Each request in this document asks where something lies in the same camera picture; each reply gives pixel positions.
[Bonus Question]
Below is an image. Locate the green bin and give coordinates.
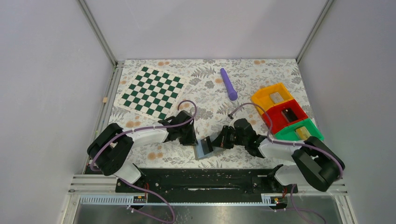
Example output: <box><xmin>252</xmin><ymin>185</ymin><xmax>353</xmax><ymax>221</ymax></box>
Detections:
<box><xmin>275</xmin><ymin>119</ymin><xmax>324</xmax><ymax>141</ymax></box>

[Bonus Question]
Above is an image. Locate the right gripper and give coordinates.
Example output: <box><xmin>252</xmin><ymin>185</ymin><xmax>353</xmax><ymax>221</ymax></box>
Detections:
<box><xmin>211</xmin><ymin>126</ymin><xmax>248</xmax><ymax>149</ymax></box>

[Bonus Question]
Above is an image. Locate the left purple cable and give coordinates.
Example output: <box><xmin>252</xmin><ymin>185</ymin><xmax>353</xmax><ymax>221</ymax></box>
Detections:
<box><xmin>90</xmin><ymin>99</ymin><xmax>198</xmax><ymax>224</ymax></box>

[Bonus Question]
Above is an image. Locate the green white chessboard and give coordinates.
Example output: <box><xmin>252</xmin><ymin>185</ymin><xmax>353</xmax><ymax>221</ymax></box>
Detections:
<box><xmin>114</xmin><ymin>65</ymin><xmax>190</xmax><ymax>120</ymax></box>

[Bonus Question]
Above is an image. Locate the grey card holder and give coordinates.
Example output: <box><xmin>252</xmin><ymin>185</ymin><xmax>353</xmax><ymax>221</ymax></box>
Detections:
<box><xmin>193</xmin><ymin>136</ymin><xmax>225</xmax><ymax>161</ymax></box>

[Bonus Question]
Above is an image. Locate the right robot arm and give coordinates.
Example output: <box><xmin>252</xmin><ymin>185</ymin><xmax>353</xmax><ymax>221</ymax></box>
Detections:
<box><xmin>201</xmin><ymin>119</ymin><xmax>345</xmax><ymax>192</ymax></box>

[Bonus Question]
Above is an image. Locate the purple cylinder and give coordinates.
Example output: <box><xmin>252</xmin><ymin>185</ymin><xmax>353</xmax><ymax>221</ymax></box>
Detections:
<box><xmin>220</xmin><ymin>68</ymin><xmax>238</xmax><ymax>101</ymax></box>

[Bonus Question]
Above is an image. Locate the yellow bin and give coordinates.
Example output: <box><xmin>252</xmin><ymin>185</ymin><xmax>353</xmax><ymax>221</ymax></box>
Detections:
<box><xmin>251</xmin><ymin>83</ymin><xmax>294</xmax><ymax>117</ymax></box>

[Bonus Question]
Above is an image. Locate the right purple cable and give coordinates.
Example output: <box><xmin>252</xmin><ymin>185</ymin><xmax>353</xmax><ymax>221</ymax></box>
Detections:
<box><xmin>227</xmin><ymin>102</ymin><xmax>345</xmax><ymax>224</ymax></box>

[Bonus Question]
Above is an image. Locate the black item in red bin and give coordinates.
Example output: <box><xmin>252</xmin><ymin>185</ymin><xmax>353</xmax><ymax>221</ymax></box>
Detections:
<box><xmin>281</xmin><ymin>108</ymin><xmax>298</xmax><ymax>123</ymax></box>

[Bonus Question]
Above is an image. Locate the red bin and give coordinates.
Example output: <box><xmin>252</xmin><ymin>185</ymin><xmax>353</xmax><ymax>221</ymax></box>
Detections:
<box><xmin>266</xmin><ymin>100</ymin><xmax>308</xmax><ymax>134</ymax></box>

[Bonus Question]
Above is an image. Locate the black VIP card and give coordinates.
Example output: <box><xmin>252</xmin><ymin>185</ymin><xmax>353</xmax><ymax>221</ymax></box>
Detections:
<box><xmin>199</xmin><ymin>136</ymin><xmax>213</xmax><ymax>155</ymax></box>

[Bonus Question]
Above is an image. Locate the yellow item in green bin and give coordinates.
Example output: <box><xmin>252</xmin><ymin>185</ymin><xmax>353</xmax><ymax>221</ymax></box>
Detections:
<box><xmin>295</xmin><ymin>126</ymin><xmax>311</xmax><ymax>140</ymax></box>

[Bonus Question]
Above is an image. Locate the silver item in yellow bin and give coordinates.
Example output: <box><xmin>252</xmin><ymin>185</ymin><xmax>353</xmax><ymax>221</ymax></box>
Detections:
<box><xmin>269</xmin><ymin>92</ymin><xmax>284</xmax><ymax>104</ymax></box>

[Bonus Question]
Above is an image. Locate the purple cable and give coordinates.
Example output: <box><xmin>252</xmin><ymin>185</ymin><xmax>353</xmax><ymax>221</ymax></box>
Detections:
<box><xmin>227</xmin><ymin>102</ymin><xmax>345</xmax><ymax>224</ymax></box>
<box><xmin>90</xmin><ymin>99</ymin><xmax>198</xmax><ymax>224</ymax></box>

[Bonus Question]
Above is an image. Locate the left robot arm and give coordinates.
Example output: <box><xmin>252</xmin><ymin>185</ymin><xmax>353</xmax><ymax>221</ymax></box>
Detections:
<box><xmin>87</xmin><ymin>110</ymin><xmax>198</xmax><ymax>192</ymax></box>

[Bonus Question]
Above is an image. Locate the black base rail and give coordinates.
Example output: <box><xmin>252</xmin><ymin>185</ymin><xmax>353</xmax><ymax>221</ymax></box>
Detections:
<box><xmin>116</xmin><ymin>168</ymin><xmax>299</xmax><ymax>205</ymax></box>

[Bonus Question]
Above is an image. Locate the floral table mat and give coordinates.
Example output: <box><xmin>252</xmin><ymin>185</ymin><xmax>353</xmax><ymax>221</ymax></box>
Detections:
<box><xmin>115</xmin><ymin>59</ymin><xmax>315</xmax><ymax>168</ymax></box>

